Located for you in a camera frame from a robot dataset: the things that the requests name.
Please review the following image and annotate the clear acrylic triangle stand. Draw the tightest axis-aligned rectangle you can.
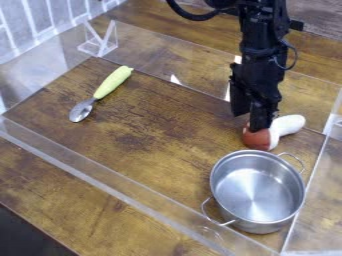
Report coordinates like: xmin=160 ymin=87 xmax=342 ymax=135
xmin=77 ymin=20 xmax=118 ymax=57

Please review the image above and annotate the silver metal pot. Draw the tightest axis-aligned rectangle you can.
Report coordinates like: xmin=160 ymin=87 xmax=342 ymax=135
xmin=200 ymin=150 xmax=305 ymax=234

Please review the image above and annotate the clear acrylic front barrier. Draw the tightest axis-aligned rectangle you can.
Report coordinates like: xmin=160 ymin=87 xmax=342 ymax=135
xmin=0 ymin=116 xmax=280 ymax=256

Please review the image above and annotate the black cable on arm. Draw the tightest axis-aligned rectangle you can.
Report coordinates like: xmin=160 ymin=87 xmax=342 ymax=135
xmin=164 ymin=0 xmax=299 ymax=71

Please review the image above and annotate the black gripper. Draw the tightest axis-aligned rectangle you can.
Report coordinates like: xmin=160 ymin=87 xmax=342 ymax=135
xmin=229 ymin=62 xmax=284 ymax=132

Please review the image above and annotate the red and white plush mushroom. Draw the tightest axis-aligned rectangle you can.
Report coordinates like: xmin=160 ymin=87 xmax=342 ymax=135
xmin=241 ymin=114 xmax=305 ymax=151

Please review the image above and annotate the spoon with yellow-green handle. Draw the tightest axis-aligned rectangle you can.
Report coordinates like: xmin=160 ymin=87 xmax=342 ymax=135
xmin=68 ymin=66 xmax=133 ymax=123

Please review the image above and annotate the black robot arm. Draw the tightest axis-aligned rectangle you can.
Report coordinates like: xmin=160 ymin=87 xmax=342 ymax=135
xmin=205 ymin=0 xmax=289 ymax=132

